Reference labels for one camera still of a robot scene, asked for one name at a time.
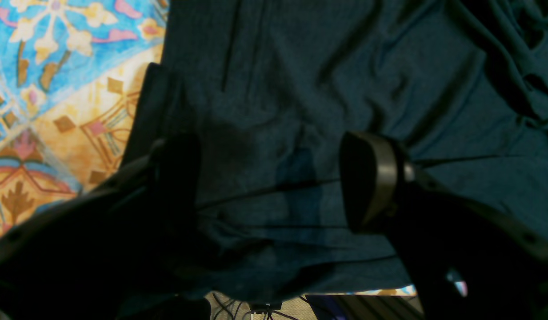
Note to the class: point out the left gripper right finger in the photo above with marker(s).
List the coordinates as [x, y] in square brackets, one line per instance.
[466, 260]

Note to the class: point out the patterned tablecloth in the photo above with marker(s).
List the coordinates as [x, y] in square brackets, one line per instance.
[70, 79]

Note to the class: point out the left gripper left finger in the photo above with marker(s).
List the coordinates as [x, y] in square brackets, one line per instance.
[77, 260]

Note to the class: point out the black t-shirt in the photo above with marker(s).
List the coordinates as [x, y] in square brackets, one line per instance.
[271, 86]

